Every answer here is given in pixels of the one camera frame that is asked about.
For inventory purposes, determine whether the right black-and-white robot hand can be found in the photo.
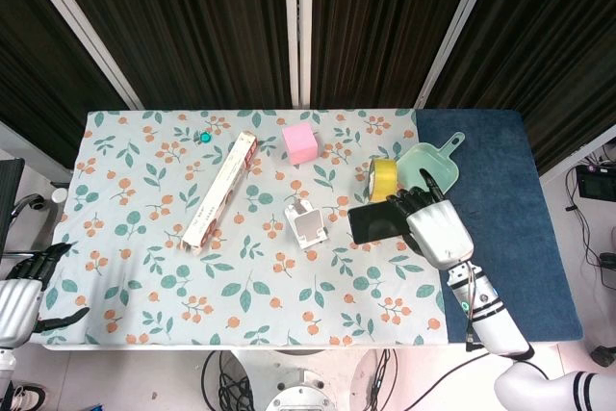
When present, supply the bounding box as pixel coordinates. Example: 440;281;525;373
386;167;475;271

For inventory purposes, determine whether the left black-and-white robot hand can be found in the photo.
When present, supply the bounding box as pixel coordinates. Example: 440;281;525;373
0;242;91;349

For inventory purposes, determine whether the black smartphone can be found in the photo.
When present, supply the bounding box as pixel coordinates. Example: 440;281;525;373
346;198;411;245

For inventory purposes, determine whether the silver robot base column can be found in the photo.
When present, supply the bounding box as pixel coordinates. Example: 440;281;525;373
264;366;334;411

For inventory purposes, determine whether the white phone stand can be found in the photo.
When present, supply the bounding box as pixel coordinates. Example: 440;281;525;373
283;197;330;251

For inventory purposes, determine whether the mint green plastic scoop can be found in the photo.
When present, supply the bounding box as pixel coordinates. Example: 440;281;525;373
397;130;467;200

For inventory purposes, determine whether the yellow tape roll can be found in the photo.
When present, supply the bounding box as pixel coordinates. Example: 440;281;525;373
367;156;400;204

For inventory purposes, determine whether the dark blue table mat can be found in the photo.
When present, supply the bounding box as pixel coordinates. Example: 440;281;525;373
414;109;585;346

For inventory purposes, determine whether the black-and-white sneaker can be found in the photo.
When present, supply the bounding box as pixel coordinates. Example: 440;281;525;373
3;381;47;411

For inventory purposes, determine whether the floral fruit-print tablecloth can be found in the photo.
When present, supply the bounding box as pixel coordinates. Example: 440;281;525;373
41;109;451;349

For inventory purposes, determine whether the black floor device box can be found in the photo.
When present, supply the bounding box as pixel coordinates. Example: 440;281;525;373
576;164;616;200

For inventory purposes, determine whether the pink foam cube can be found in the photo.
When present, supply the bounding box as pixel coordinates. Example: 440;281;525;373
280;123;321;167

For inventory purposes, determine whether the dark pleated curtain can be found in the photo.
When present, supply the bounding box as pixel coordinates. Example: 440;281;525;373
41;0;295;111
424;0;616;175
0;0;132;167
310;0;483;110

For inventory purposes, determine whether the long white-and-red cardboard box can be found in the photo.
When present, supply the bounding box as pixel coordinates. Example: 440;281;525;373
180;130;259;258

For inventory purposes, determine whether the black braided cable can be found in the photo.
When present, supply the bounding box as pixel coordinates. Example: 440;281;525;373
367;347;400;411

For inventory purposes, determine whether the white slanted frame post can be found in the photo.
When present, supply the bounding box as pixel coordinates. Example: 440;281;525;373
13;0;144;111
412;0;502;110

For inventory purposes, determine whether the black coiled cable bundle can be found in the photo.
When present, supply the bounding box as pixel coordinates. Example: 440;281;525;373
200;348;257;411

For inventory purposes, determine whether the white double upright frame post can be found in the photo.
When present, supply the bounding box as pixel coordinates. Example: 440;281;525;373
282;0;315;110

